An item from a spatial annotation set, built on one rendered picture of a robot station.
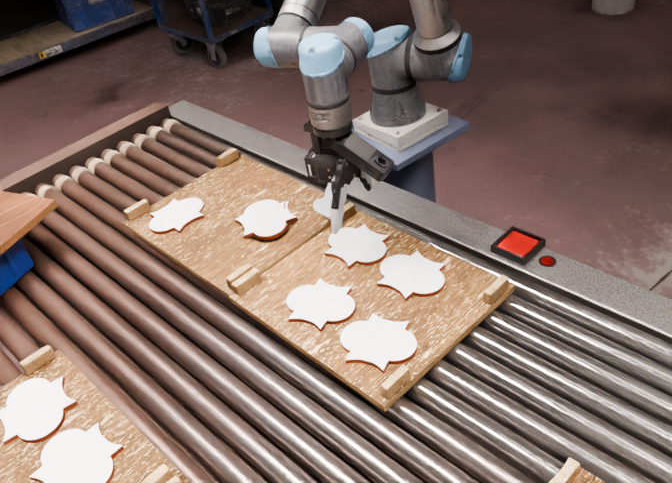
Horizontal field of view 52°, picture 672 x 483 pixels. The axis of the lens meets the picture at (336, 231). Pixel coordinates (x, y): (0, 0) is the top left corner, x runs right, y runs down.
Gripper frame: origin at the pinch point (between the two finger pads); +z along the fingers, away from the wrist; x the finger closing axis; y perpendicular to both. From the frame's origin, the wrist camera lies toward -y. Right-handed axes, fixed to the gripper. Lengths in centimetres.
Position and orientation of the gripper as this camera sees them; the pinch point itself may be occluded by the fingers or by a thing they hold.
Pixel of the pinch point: (356, 213)
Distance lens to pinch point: 135.0
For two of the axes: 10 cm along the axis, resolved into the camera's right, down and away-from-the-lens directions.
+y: -8.8, -1.9, 4.4
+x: -4.6, 5.9, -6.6
